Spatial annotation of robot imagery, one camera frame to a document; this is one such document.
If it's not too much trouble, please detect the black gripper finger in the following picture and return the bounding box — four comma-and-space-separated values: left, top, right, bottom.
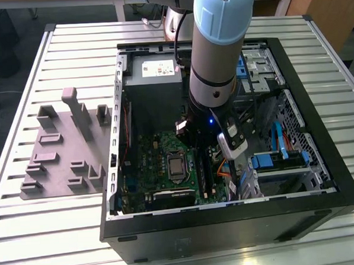
174, 117, 198, 151

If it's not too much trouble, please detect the CPU socket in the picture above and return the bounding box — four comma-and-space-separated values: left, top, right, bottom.
162, 148, 192, 187

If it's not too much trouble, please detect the grey power supply unit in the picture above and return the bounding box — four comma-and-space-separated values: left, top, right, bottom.
122, 52, 195, 133

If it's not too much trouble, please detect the silver CPU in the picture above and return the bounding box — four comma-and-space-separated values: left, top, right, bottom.
166, 157, 187, 175

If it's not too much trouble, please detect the green motherboard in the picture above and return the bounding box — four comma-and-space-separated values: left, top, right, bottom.
117, 126, 229, 215

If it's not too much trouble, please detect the blue disk carrier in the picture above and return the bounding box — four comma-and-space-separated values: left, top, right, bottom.
251, 150, 311, 171

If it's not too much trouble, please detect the grey metal drive cage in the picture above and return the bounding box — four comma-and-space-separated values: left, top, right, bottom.
234, 40, 286, 114

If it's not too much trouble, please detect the black graphics card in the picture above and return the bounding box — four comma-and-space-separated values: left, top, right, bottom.
152, 188, 197, 211

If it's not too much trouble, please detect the grey metal disk bay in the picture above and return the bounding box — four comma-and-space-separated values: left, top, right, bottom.
249, 159, 331, 198

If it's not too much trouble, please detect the black PC case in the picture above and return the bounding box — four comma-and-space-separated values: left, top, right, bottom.
89, 31, 354, 265

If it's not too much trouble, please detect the grey parts rack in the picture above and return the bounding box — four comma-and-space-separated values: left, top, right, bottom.
14, 85, 117, 201

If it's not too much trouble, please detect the white-framed wooden desk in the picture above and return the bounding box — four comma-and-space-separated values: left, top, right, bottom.
93, 0, 301, 27

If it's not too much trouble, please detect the wooden cabinet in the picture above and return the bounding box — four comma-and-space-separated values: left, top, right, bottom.
285, 0, 354, 65

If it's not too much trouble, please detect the black round bin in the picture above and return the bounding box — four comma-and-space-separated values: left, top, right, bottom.
0, 7, 23, 79

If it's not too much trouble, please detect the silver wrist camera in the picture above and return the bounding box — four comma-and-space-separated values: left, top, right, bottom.
216, 116, 250, 161

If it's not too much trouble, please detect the orange wire bundle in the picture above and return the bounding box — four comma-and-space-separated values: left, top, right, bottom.
216, 158, 237, 178

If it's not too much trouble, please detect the blue plastic drive bracket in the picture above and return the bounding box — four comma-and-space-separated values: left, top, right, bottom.
234, 56, 248, 80

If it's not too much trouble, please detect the black cable bundle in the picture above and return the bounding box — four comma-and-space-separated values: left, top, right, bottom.
232, 90, 284, 130

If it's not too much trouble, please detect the black camera cable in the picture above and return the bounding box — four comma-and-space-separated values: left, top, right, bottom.
171, 9, 193, 69

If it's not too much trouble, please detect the blue flat data cable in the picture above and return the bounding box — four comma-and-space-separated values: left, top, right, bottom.
270, 121, 289, 160

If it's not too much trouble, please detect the black cable with plug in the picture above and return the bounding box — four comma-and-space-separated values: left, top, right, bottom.
141, 15, 166, 30

